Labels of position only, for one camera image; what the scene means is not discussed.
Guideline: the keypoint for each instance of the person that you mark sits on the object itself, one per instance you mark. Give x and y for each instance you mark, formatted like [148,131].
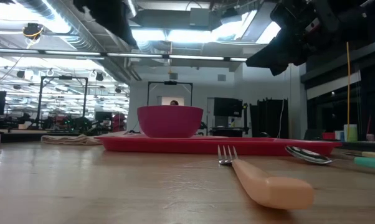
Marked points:
[174,102]

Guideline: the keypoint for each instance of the red plastic tray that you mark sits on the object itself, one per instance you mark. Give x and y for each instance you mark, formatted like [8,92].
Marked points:
[190,146]

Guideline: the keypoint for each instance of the beige cloth napkin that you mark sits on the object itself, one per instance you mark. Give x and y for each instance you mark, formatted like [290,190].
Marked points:
[69,139]

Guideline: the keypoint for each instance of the red box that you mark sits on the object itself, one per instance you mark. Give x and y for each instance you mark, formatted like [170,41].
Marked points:
[328,136]

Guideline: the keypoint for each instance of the black camera rig frame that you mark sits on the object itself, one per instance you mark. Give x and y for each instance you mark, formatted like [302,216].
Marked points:
[170,83]
[63,77]

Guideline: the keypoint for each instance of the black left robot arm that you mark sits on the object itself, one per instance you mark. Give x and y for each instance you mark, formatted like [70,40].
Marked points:
[106,15]

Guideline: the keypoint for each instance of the green and white cup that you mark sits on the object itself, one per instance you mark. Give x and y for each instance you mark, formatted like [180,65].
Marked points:
[351,133]

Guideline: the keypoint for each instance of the pink round plate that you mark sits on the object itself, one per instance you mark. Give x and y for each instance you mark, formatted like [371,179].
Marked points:
[125,135]

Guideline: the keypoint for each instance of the magenta plastic bowl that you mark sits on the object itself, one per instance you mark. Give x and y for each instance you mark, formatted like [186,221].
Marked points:
[170,122]

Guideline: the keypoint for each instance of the black curtain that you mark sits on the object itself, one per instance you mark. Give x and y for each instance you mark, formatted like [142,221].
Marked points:
[268,118]

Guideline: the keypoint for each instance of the black wall monitor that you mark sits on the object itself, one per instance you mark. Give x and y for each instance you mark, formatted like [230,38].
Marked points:
[228,107]

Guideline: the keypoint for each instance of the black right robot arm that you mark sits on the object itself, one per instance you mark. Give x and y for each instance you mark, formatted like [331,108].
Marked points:
[362,18]

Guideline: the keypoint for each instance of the overhead light bar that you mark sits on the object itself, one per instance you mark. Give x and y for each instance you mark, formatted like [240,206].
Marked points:
[128,55]

